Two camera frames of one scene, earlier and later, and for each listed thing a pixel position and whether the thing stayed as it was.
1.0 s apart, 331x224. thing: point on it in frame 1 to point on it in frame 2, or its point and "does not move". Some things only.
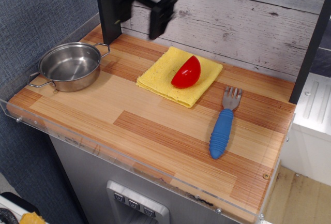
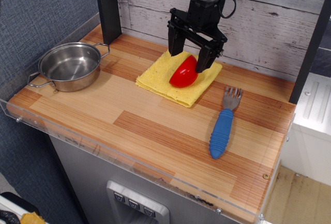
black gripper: [121, 3] to [201, 22]
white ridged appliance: [307, 151] does not move
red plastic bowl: [188, 74] does not move
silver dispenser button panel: [122, 196] does not move
